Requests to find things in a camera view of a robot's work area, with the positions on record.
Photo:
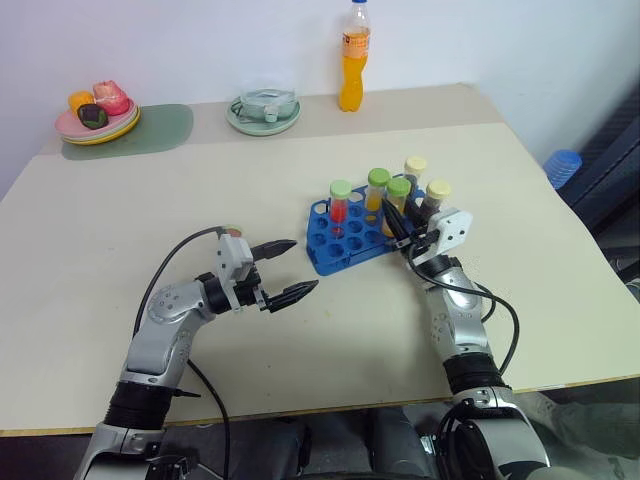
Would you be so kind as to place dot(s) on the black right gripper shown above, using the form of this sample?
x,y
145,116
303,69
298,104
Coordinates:
x,y
419,241

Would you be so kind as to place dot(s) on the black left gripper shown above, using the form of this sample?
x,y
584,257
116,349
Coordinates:
x,y
247,295

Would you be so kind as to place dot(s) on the yellow test tube green cap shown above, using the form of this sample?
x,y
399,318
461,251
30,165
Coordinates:
x,y
398,189

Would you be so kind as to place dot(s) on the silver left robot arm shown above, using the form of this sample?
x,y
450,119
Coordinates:
x,y
157,345

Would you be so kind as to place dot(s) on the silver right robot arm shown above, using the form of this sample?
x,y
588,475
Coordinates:
x,y
460,320

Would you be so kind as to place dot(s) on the orange test tube green cap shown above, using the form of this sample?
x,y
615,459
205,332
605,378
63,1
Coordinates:
x,y
375,192

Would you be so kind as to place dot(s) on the dark test tube pale cap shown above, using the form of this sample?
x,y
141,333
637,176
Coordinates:
x,y
437,192
415,167

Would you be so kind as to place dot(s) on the blue test tube rack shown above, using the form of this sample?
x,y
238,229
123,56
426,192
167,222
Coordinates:
x,y
345,245

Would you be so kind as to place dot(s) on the red test tube green cap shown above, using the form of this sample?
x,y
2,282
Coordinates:
x,y
339,205

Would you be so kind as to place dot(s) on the pale green plate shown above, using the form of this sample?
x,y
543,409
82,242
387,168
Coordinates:
x,y
262,122

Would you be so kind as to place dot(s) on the orange soda plastic bottle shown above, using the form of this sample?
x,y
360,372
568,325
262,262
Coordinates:
x,y
354,65

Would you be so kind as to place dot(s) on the blue stacked cups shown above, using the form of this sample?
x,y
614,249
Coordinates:
x,y
562,167

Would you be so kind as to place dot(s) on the clear bag with face mask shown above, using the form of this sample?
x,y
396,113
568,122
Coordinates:
x,y
262,104

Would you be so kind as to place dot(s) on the green placemat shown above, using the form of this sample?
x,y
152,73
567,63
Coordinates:
x,y
150,135

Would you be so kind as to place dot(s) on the black ribbed case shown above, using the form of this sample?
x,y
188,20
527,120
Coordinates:
x,y
607,165

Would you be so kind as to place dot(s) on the light green stacked plate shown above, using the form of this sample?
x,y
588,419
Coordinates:
x,y
122,131

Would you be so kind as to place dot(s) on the yellow plate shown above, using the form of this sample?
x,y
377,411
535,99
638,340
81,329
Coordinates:
x,y
107,139

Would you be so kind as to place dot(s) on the pink toy cake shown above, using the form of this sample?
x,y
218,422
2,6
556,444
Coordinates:
x,y
111,96

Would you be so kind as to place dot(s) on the dark brown toy food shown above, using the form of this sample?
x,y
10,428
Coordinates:
x,y
91,116

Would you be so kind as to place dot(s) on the pink plate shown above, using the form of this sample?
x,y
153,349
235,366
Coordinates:
x,y
70,125

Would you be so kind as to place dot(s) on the orange toy food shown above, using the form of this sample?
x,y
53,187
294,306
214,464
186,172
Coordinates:
x,y
79,100

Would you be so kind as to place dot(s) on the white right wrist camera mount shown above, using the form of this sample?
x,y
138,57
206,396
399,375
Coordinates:
x,y
450,229

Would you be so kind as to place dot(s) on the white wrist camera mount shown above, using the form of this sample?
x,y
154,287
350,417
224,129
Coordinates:
x,y
234,260
450,229

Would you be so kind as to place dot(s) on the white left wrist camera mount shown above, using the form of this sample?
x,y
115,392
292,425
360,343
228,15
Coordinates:
x,y
234,260

